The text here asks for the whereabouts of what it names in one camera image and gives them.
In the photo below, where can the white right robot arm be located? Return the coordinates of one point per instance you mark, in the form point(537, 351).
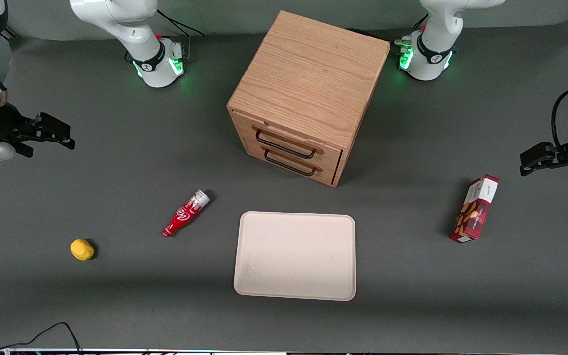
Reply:
point(116, 19)

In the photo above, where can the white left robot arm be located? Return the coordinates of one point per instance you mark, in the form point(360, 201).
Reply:
point(434, 49)

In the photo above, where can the wooden drawer cabinet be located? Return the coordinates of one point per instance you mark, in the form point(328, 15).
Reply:
point(308, 74)

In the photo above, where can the red cookie box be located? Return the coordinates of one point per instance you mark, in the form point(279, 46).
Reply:
point(476, 209)

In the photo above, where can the yellow lemon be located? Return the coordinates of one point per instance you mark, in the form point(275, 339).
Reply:
point(82, 249)

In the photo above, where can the red cola bottle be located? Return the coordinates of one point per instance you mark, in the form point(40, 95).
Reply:
point(183, 217)

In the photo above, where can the beige plastic tray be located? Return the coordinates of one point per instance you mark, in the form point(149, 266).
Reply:
point(294, 256)

